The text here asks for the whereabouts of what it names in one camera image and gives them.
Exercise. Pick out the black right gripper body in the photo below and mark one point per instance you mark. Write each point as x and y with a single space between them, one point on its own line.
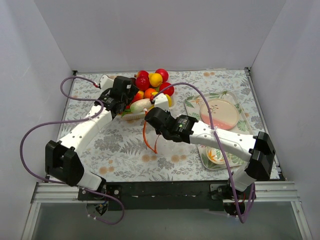
152 117

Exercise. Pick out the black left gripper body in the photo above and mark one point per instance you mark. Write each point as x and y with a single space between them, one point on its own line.
130 90

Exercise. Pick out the clear zip top bag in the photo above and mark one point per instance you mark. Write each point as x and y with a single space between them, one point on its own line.
160 146

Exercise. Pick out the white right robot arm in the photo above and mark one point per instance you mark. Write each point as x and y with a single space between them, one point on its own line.
257 151

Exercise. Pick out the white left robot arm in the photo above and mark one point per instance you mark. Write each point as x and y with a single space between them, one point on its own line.
62 157

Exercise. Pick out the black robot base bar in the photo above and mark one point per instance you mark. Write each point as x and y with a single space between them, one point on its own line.
212 195

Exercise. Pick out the red toy apple top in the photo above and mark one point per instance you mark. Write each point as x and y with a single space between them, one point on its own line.
163 73

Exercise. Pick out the red toy apple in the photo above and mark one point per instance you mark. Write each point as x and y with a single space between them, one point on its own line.
167 89
163 73
142 73

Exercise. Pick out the white plastic fruit basket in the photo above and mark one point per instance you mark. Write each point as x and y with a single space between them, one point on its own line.
140 115

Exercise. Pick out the white toy radish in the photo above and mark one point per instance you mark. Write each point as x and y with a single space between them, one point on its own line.
139 106

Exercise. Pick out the red yellow toy mango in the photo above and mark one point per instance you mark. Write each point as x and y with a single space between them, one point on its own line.
138 96

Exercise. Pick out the dark purple toy plum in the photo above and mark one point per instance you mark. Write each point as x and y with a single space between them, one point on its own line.
133 79

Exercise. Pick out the yellow toy banana bunch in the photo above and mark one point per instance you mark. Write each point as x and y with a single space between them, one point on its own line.
170 102

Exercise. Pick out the red toy pomegranate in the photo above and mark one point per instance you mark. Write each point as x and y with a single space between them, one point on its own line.
142 83

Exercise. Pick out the small orange toy tangerine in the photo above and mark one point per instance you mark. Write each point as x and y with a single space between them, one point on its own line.
149 93

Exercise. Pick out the red toy apple back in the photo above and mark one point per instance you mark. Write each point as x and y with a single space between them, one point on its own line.
142 73

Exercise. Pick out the red toy apple right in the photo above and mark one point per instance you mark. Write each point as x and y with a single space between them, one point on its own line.
167 89

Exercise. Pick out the small floral bowl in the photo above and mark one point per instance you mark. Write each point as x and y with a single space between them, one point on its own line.
214 155

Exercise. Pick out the yellow toy peach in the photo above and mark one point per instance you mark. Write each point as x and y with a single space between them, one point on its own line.
155 79

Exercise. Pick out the pink and cream plate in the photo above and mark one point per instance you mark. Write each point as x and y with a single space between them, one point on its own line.
223 113

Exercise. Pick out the floral rectangular tray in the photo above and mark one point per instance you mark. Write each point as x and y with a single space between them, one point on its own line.
193 105

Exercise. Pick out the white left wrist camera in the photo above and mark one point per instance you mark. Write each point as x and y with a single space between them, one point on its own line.
106 82

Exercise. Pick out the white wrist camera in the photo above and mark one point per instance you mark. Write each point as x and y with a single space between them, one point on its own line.
106 82
161 101

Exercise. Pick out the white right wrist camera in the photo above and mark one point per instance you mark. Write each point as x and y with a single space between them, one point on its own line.
161 101

